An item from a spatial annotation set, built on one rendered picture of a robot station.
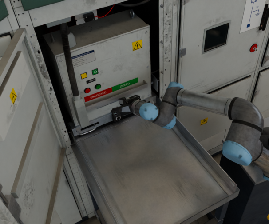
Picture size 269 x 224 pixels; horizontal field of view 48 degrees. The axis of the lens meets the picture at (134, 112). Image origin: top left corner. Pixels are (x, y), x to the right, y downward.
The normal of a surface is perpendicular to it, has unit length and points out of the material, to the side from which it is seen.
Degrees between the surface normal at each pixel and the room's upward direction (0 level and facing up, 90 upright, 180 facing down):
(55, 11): 90
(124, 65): 90
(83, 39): 0
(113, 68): 90
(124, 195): 0
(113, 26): 0
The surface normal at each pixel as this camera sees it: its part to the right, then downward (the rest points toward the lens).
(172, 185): -0.06, -0.71
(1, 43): 0.46, 0.60
